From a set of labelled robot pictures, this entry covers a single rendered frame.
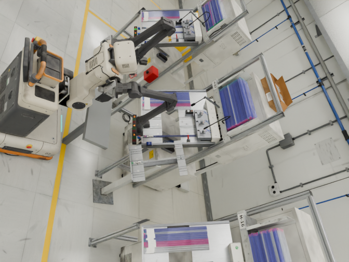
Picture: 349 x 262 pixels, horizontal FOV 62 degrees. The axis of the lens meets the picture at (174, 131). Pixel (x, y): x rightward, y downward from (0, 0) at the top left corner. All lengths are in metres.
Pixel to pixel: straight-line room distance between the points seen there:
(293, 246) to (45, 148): 2.12
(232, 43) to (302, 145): 1.58
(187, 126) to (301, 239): 1.41
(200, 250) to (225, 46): 2.50
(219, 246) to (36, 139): 1.73
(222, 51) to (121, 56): 2.04
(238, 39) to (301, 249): 2.51
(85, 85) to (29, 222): 1.22
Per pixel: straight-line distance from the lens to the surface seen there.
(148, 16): 4.19
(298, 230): 2.43
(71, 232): 2.94
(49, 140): 2.77
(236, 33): 3.81
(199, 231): 2.47
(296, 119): 4.28
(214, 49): 3.90
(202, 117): 2.96
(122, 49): 2.19
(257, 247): 2.34
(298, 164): 4.03
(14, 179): 2.83
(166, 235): 2.44
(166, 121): 3.45
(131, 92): 2.13
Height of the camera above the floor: 2.46
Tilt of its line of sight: 32 degrees down
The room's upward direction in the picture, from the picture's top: 60 degrees clockwise
